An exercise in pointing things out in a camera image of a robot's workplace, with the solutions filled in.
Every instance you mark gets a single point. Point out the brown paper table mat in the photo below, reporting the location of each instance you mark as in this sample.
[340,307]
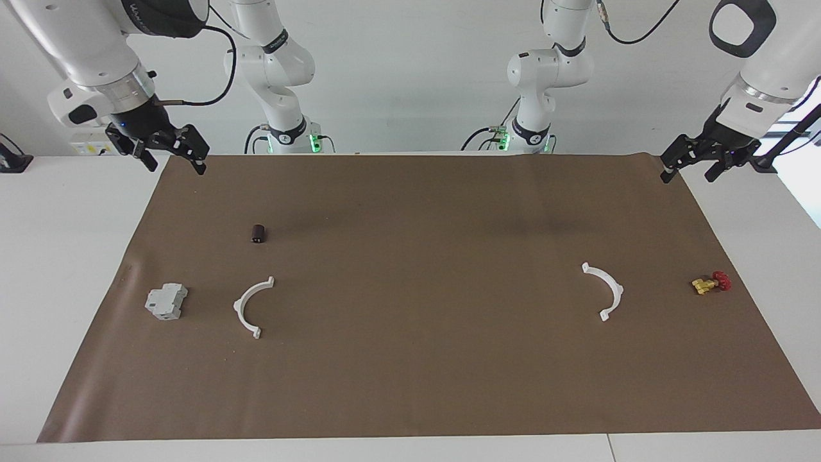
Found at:
[423,372]

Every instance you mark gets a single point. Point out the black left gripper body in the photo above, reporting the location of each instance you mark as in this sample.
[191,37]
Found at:
[725,138]

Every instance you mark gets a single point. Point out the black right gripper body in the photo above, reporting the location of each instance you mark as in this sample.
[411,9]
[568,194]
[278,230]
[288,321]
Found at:
[138,122]

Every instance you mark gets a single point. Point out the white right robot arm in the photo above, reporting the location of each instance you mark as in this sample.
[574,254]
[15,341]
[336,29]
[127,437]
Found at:
[83,45]

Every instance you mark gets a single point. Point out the small black stand foot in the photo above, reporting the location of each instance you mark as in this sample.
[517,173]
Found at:
[13,160]

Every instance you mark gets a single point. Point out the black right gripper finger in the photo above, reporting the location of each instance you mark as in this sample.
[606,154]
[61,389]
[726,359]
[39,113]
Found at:
[146,159]
[195,147]

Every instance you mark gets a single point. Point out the white wall socket strip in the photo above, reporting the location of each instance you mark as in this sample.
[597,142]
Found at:
[90,149]

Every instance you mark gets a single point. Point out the grey circuit breaker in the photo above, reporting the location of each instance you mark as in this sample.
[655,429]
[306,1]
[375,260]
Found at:
[165,302]

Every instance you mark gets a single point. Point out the black pole stand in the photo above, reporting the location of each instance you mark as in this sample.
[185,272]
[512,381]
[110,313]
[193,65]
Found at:
[792,135]

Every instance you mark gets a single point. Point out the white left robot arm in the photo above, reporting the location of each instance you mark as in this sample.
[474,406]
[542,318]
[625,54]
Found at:
[770,70]

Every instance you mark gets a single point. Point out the small black cylinder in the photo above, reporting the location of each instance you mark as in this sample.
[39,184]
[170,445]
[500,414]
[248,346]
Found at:
[259,233]

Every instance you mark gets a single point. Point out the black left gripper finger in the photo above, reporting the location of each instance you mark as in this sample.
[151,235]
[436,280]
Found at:
[719,168]
[677,157]

